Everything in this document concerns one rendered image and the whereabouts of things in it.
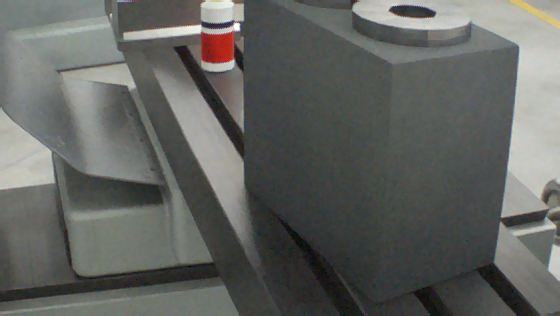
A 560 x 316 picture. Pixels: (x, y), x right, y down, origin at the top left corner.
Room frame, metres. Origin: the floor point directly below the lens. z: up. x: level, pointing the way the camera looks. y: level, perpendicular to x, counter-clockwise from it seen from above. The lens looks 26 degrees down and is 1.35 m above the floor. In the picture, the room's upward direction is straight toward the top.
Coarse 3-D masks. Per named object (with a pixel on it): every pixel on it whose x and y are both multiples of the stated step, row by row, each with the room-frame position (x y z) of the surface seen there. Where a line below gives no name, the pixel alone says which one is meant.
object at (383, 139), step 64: (256, 0) 0.72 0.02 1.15; (320, 0) 0.68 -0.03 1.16; (384, 0) 0.66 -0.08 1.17; (256, 64) 0.72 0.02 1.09; (320, 64) 0.63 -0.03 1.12; (384, 64) 0.56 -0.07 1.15; (448, 64) 0.57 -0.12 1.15; (512, 64) 0.60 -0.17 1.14; (256, 128) 0.72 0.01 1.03; (320, 128) 0.63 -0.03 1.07; (384, 128) 0.56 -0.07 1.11; (448, 128) 0.57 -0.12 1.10; (256, 192) 0.72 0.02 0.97; (320, 192) 0.63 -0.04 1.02; (384, 192) 0.55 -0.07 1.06; (448, 192) 0.58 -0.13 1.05; (384, 256) 0.55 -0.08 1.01; (448, 256) 0.58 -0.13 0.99
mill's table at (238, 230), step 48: (192, 48) 1.14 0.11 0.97; (240, 48) 1.13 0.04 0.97; (144, 96) 1.12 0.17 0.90; (192, 96) 0.96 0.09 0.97; (240, 96) 0.96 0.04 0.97; (192, 144) 0.83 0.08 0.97; (240, 144) 0.89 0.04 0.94; (192, 192) 0.82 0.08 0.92; (240, 192) 0.73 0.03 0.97; (240, 240) 0.65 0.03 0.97; (288, 240) 0.65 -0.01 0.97; (240, 288) 0.65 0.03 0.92; (288, 288) 0.58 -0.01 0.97; (336, 288) 0.61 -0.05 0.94; (432, 288) 0.57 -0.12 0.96; (480, 288) 0.57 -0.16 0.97; (528, 288) 0.57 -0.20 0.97
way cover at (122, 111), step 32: (0, 32) 1.09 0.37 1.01; (0, 64) 0.97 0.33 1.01; (32, 64) 1.10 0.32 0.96; (0, 96) 0.86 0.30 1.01; (32, 96) 0.97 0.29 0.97; (64, 96) 1.08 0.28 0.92; (96, 96) 1.12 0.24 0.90; (128, 96) 1.15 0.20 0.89; (32, 128) 0.87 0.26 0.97; (64, 128) 0.96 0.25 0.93; (96, 128) 1.01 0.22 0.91; (128, 128) 1.03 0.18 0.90; (64, 160) 0.86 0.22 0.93; (96, 160) 0.91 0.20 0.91; (128, 160) 0.93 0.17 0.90
